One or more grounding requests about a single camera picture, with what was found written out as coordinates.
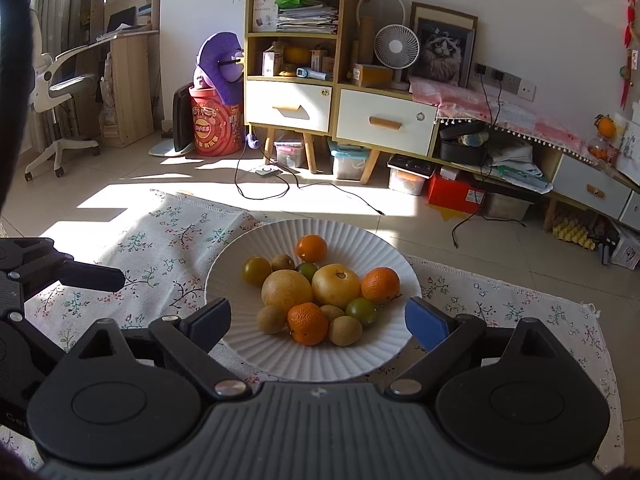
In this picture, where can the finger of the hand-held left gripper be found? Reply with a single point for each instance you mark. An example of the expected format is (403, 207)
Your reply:
(95, 277)

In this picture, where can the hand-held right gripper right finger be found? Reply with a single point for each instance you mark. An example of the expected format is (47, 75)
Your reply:
(427, 322)

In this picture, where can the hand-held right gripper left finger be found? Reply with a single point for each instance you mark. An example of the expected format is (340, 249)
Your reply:
(210, 327)

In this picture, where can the orange tangerine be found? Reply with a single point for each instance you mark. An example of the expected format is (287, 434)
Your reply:
(307, 323)
(311, 248)
(380, 284)

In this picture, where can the brown kiwi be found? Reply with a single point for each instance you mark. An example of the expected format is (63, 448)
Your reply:
(270, 319)
(344, 330)
(283, 262)
(331, 312)

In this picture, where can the green citrus fruit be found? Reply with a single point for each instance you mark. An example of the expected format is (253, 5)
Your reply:
(306, 268)
(361, 311)

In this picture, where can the small amber tangerine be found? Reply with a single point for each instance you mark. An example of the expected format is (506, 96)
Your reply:
(256, 270)

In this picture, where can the large yellow round fruit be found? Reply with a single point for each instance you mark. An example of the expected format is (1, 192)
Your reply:
(287, 290)
(336, 285)

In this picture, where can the white ribbed plate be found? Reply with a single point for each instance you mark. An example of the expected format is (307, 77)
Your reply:
(350, 240)

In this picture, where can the floral tablecloth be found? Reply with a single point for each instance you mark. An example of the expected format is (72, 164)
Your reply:
(165, 240)

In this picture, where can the flat red box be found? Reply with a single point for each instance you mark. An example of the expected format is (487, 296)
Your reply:
(452, 195)

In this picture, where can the grey clear storage box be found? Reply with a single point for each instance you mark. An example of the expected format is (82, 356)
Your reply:
(505, 207)

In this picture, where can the black lid storage box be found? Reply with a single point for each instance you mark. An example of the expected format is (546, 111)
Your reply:
(407, 182)

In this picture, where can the white floor scale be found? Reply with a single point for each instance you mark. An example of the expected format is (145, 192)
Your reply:
(165, 149)

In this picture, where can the yellow egg tray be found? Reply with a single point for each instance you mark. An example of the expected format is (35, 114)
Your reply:
(575, 232)

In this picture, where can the black bag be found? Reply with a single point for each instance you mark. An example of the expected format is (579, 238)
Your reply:
(460, 152)

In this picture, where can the white office chair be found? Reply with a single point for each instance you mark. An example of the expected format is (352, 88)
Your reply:
(39, 90)

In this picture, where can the teal lid storage box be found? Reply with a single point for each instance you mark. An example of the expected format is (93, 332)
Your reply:
(350, 165)

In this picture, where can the pile of papers and bags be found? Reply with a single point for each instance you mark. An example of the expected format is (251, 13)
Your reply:
(515, 165)

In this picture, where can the black flat heater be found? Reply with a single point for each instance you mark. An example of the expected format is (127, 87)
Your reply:
(182, 120)

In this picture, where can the small clear storage box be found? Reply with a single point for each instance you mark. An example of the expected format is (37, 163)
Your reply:
(289, 155)

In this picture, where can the red snack bucket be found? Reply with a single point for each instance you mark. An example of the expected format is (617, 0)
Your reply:
(215, 130)

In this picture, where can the wooden computer desk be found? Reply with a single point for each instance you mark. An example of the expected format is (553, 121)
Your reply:
(130, 90)

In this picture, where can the long wooden tv stand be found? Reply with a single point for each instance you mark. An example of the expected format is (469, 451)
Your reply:
(570, 175)

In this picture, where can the white printed magazine box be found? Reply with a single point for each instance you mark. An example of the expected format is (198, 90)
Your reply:
(627, 255)

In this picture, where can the low wooden drawer cabinet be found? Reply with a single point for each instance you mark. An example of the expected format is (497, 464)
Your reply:
(360, 110)

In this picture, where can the pink fringed cloth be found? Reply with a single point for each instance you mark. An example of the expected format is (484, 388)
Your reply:
(460, 97)

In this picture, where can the tall wooden shelf cabinet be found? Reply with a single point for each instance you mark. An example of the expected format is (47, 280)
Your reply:
(265, 100)

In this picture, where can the jar of small oranges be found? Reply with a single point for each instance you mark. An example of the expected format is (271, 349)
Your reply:
(599, 151)

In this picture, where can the purple plush toy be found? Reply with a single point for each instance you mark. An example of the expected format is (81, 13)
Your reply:
(220, 60)

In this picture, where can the brown cardboard box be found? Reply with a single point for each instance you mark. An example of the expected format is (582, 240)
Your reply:
(372, 76)

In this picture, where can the black laptop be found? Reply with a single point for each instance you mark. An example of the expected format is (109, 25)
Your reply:
(122, 19)

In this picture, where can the orange ornament fruit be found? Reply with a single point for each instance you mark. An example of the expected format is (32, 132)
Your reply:
(606, 127)

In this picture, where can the white blue printed box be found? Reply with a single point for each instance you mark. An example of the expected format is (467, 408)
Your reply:
(631, 145)

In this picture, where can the infrared thermometer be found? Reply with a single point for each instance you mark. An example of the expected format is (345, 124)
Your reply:
(305, 72)

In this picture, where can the framed cat picture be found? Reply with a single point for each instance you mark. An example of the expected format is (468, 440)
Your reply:
(445, 50)

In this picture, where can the white desk fan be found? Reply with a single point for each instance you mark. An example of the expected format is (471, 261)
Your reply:
(396, 46)

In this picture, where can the small white orange carton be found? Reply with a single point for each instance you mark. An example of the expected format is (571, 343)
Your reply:
(322, 62)

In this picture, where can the dull yellow round fruit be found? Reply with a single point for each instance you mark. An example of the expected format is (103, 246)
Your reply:
(296, 57)

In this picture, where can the white picture box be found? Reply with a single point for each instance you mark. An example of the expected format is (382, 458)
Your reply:
(265, 15)

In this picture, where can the stack of papers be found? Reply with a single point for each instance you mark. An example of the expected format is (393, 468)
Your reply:
(305, 20)

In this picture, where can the white wall socket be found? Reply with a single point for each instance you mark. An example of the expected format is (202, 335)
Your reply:
(526, 91)

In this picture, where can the dark wall socket panel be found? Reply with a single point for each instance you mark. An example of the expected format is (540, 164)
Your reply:
(510, 80)

